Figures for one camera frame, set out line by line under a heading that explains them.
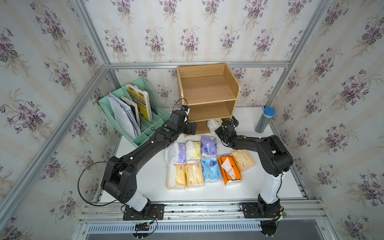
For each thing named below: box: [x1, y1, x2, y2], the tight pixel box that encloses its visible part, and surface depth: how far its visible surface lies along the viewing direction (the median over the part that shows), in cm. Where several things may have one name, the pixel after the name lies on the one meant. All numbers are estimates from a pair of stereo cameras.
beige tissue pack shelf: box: [231, 149, 256, 173], surface depth 88 cm
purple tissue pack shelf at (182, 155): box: [177, 143, 187, 165], surface depth 89 cm
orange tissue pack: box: [218, 154, 243, 186], surface depth 82 cm
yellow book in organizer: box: [126, 84, 153, 123], surface depth 98 cm
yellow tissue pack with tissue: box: [167, 164, 187, 190], surface depth 82 cm
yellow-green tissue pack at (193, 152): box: [185, 140, 201, 165], surface depth 91 cm
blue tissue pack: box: [201, 158, 222, 183], surface depth 85 cm
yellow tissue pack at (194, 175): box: [184, 162, 205, 189], surface depth 82 cm
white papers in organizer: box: [107, 92, 141, 140], surface depth 90 cm
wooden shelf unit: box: [176, 62, 241, 134], surface depth 90 cm
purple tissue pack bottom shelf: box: [201, 136, 218, 159], surface depth 94 cm
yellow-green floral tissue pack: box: [207, 118, 224, 140], surface depth 103 cm
